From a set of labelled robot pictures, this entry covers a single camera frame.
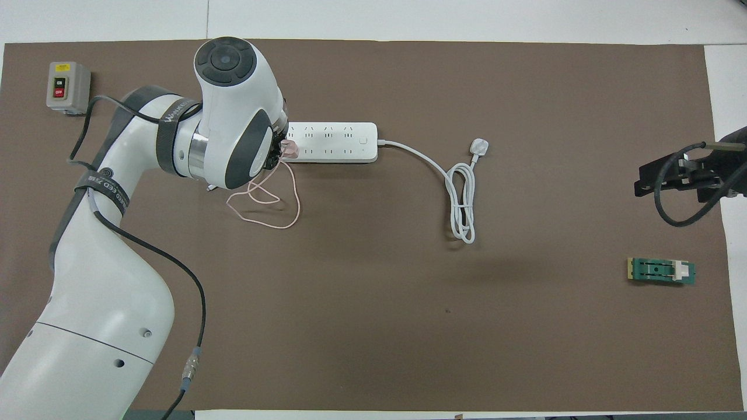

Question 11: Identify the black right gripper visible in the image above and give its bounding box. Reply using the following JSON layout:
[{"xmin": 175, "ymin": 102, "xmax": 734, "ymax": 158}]
[{"xmin": 634, "ymin": 125, "xmax": 747, "ymax": 204}]

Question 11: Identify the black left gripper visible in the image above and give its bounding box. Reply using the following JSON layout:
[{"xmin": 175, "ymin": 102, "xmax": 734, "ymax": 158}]
[{"xmin": 264, "ymin": 139, "xmax": 287, "ymax": 172}]

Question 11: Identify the pink charging cable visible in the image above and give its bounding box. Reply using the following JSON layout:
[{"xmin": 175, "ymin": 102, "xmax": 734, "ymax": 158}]
[{"xmin": 205, "ymin": 156, "xmax": 301, "ymax": 229}]

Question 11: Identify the white power strip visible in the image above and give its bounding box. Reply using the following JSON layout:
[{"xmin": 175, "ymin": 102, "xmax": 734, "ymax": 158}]
[{"xmin": 282, "ymin": 121, "xmax": 379, "ymax": 163}]

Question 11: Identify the brown table mat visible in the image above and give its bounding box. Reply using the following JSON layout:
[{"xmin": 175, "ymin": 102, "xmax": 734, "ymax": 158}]
[{"xmin": 0, "ymin": 38, "xmax": 745, "ymax": 412}]

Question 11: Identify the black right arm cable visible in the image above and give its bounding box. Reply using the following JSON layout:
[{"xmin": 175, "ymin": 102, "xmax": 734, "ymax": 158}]
[{"xmin": 653, "ymin": 142, "xmax": 747, "ymax": 228}]

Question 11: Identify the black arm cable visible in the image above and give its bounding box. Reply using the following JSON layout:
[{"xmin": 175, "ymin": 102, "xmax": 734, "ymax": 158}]
[
  {"xmin": 69, "ymin": 95, "xmax": 206, "ymax": 420},
  {"xmin": 653, "ymin": 142, "xmax": 747, "ymax": 228}
]

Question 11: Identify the green knife switch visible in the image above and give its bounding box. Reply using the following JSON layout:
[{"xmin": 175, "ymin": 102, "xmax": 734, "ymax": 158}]
[{"xmin": 627, "ymin": 257, "xmax": 696, "ymax": 286}]

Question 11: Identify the white power strip cord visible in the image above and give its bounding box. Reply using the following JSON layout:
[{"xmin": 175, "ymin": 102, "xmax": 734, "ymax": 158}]
[{"xmin": 377, "ymin": 138, "xmax": 490, "ymax": 244}]

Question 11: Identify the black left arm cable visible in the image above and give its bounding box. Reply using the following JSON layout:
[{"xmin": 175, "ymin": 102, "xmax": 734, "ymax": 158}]
[{"xmin": 69, "ymin": 95, "xmax": 206, "ymax": 420}]

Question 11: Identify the grey on-off switch box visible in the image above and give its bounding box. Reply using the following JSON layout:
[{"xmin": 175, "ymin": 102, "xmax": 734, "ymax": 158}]
[{"xmin": 46, "ymin": 61, "xmax": 92, "ymax": 115}]

